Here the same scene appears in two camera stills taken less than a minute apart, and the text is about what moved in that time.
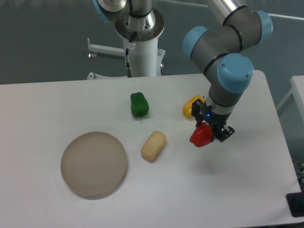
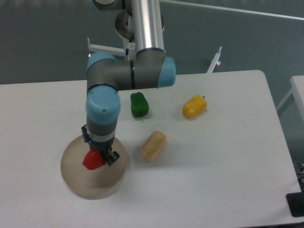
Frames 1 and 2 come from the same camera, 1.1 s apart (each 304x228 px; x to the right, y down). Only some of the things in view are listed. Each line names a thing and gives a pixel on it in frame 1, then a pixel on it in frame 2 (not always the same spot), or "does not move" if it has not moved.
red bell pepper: x=202 y=135 -> x=93 y=159
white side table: x=297 y=89 does not move
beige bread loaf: x=153 y=146 does not move
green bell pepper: x=139 y=104 does not move
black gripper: x=216 y=121 -> x=103 y=147
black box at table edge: x=295 y=202 does not move
